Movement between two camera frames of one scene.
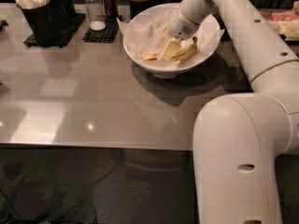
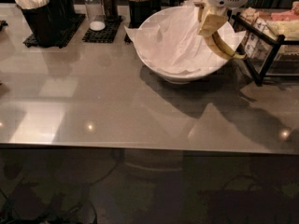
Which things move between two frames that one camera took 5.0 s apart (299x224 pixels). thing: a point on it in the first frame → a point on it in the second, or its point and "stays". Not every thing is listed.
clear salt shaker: x=96 y=17 stays
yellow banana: x=185 y=54 → x=218 y=45
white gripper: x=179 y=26 → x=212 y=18
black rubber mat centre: x=106 y=35 stays
